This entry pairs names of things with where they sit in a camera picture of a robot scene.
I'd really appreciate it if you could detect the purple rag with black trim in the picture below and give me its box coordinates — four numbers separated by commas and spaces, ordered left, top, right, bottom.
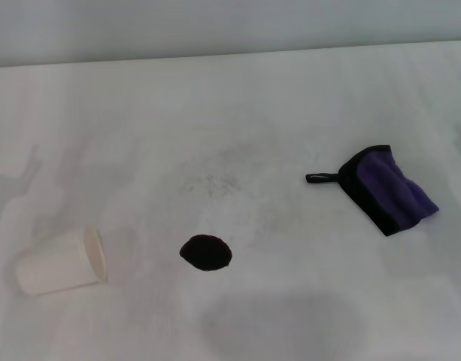
305, 144, 441, 238

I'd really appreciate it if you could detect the white paper cup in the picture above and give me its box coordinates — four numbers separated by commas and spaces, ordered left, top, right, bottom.
14, 224, 109, 297

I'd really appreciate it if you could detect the black water stain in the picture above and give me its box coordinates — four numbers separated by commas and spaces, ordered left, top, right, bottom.
178, 234, 234, 272

